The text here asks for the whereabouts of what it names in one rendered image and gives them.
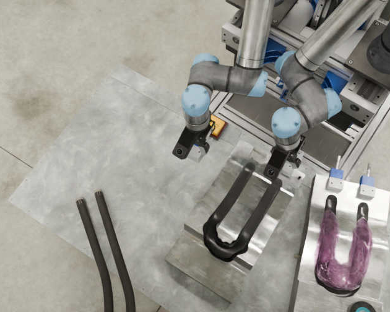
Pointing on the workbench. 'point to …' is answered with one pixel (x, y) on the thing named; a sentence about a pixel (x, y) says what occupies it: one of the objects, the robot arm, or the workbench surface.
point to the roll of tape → (360, 307)
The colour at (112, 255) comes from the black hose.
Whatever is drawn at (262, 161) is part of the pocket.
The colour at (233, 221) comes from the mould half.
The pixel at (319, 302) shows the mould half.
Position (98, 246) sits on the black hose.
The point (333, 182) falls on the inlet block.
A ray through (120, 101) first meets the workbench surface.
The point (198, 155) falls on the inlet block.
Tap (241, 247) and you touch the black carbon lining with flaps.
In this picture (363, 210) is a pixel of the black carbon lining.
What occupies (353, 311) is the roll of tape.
